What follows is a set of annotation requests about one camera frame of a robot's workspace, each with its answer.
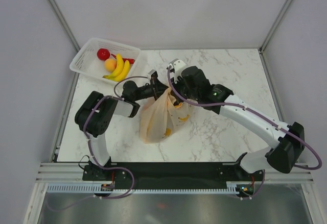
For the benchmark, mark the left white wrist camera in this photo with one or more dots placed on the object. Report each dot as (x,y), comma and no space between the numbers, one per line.
(152,75)

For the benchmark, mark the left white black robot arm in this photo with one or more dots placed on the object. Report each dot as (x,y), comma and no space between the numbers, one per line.
(94,116)

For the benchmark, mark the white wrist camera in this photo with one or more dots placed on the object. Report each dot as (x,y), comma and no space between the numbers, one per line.
(176,67)
(152,75)

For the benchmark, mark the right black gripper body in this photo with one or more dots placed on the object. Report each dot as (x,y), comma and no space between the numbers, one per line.
(181,89)

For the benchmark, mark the fake orange fruit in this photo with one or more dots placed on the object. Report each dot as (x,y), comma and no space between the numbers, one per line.
(110,64)

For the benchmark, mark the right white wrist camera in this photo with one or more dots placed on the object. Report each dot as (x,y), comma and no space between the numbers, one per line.
(176,67)

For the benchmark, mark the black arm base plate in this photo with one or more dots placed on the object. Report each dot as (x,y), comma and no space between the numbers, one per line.
(171,175)

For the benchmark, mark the fake red chili pepper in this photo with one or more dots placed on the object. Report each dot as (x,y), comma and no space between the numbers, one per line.
(131,61)

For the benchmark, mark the fake yellow banana bunch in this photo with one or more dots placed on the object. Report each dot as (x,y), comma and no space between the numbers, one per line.
(121,71)

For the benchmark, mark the white slotted cable duct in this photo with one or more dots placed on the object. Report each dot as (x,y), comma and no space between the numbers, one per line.
(98,188)

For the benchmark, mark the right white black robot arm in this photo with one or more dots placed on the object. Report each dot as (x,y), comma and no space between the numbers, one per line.
(284,141)

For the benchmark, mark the white plastic fruit basket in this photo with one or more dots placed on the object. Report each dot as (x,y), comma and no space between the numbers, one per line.
(88,64)

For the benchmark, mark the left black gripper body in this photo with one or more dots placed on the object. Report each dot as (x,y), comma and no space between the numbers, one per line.
(153,90)

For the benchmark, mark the peach banana-print plastic bag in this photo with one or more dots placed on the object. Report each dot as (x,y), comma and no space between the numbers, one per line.
(162,117)

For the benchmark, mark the aluminium frame rail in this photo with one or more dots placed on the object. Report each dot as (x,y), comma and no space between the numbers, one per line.
(71,173)

